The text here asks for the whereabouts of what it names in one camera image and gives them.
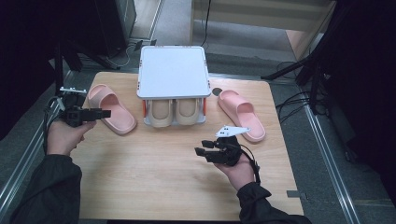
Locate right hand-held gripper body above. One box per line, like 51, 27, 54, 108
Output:
205, 125, 251, 167

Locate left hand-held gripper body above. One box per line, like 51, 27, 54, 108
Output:
58, 87, 94, 128

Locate pink slide slipper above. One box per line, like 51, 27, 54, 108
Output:
217, 90, 266, 144
87, 83, 138, 136

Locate beige perforated clog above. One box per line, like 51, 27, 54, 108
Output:
175, 98, 202, 127
146, 98, 174, 129

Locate white two-tier shoe rack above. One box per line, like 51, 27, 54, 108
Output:
136, 45, 213, 128

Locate person's left hand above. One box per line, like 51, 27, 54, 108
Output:
46, 119, 97, 157

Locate person's right hand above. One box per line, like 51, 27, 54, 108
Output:
214, 155, 257, 191

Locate black tripod stand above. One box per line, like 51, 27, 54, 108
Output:
52, 38, 120, 97

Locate grey tape piece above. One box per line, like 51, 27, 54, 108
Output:
286, 189, 308, 201

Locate dark cabinet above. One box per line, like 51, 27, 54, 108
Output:
92, 0, 137, 58

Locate black stand with legs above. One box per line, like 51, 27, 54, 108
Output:
261, 46, 332, 116

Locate light wooden cabinet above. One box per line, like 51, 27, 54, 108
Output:
190, 0, 339, 61

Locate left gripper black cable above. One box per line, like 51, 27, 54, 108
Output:
42, 95, 67, 154

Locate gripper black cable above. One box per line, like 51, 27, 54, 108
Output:
239, 144, 262, 185
42, 95, 67, 154

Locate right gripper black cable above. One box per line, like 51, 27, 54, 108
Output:
239, 144, 262, 185

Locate white floor cable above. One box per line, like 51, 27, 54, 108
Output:
105, 43, 143, 68

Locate aluminium floor rail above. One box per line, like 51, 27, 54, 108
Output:
0, 70, 75, 214
303, 104, 362, 224

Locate black cables on floor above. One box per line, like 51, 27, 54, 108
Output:
275, 60, 330, 124

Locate hanging black cable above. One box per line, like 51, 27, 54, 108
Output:
200, 0, 213, 48

